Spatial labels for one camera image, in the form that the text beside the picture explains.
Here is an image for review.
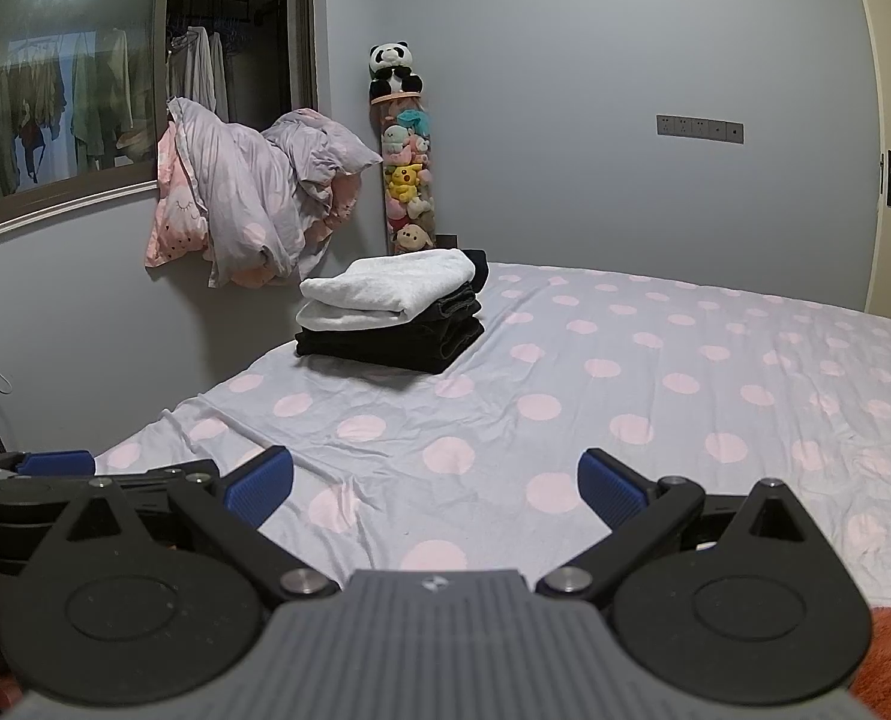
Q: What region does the panda plush toy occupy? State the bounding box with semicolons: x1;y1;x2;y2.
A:
367;40;426;101

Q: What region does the polka-dot bed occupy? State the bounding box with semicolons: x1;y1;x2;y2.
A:
92;262;891;616

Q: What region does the framed window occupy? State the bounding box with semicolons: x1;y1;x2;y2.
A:
0;0;319;249

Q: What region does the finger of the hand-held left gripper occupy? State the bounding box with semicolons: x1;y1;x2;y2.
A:
16;449;97;476

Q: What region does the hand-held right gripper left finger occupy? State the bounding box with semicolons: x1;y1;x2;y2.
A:
65;445;343;606

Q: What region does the white printed sweatshirt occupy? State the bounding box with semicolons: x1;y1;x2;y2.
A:
298;247;478;333

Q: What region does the grey polka-dot duvet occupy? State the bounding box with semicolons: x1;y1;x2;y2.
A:
166;95;384;290

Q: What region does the stack of black clothes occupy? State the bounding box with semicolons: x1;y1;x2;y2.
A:
293;289;487;375

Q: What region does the black inner garment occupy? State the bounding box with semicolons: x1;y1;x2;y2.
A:
459;248;490;294

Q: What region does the tube of plush toys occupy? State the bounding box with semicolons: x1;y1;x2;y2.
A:
379;92;438;257

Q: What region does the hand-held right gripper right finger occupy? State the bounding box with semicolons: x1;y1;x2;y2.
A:
535;448;819;606

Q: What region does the row of hanging clothes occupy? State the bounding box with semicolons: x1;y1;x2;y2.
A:
0;15;253;190

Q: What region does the pink pillow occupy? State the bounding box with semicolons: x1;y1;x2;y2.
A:
143;122;214;269

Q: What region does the wall power socket strip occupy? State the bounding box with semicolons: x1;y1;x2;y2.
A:
656;113;745;146

